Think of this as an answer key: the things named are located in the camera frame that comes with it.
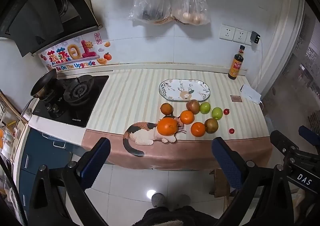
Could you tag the large orange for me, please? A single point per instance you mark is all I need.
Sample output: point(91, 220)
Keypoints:
point(167, 126)

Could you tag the colourful wall sticker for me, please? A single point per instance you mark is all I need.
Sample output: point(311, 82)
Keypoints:
point(75, 53)

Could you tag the white paper packet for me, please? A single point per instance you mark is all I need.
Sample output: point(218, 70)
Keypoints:
point(250, 93)

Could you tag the white wall socket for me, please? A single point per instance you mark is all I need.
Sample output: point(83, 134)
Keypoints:
point(240, 34)
point(227, 32)

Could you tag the small orange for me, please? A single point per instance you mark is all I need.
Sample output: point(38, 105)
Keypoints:
point(198, 129)
point(187, 117)

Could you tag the green apple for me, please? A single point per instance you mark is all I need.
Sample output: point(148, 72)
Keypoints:
point(205, 107)
point(217, 113)

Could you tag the clear plastic bag of eggs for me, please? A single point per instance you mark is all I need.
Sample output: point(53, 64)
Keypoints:
point(192, 9)

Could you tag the blue kitchen cabinet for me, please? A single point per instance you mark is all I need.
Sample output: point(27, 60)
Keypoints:
point(37, 156)

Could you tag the patterned glass door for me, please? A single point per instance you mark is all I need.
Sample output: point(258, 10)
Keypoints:
point(300, 66)

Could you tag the grey slipper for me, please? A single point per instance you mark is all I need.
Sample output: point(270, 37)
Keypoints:
point(182, 201)
point(158, 199)

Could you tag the black frying pan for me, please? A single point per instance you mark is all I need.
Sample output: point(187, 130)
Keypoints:
point(45, 82)

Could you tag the black range hood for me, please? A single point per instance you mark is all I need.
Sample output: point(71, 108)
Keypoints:
point(42, 11)

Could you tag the oval floral plate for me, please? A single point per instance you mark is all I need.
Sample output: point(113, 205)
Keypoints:
point(175, 88)

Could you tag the small brown square coaster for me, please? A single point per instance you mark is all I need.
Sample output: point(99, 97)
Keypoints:
point(236, 98)

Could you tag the soy sauce bottle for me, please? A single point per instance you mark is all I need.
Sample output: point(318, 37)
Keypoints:
point(236, 65)

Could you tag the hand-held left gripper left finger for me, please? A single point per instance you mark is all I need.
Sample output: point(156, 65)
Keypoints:
point(96, 161)

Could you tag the black gas stove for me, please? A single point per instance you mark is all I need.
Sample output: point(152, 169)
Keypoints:
point(82, 101)

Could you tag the wooden stool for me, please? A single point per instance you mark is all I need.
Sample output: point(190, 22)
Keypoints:
point(221, 183)

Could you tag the person's dark fleece clothing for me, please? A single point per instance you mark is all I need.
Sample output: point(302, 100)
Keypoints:
point(175, 217)

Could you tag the dark brown round fruit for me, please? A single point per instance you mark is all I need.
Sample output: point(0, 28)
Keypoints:
point(166, 108)

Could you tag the black plug charger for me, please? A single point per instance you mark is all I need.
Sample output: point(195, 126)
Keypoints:
point(255, 37)

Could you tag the red-green apple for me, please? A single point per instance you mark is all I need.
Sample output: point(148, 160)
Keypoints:
point(212, 125)

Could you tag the red apple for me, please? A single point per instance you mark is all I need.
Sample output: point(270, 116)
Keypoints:
point(193, 106)

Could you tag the wooden side rack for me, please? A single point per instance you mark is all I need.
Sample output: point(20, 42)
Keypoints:
point(10, 116)

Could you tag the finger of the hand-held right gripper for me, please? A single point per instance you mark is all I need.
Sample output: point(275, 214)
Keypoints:
point(310, 133)
point(283, 142)

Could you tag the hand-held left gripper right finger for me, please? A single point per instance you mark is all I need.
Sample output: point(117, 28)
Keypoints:
point(226, 163)

